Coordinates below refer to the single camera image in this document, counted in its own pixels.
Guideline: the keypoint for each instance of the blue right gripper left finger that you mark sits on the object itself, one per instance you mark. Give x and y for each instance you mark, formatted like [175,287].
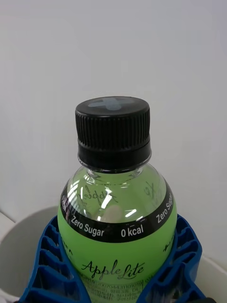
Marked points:
[50,272]

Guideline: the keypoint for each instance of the green label plastic bottle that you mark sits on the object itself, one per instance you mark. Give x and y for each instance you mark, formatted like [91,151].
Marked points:
[118,251]

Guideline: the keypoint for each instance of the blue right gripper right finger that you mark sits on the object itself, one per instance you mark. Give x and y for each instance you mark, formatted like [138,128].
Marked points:
[182,272]

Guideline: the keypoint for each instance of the yellow-green plastic waste bin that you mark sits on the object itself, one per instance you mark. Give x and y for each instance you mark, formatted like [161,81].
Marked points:
[23,236]

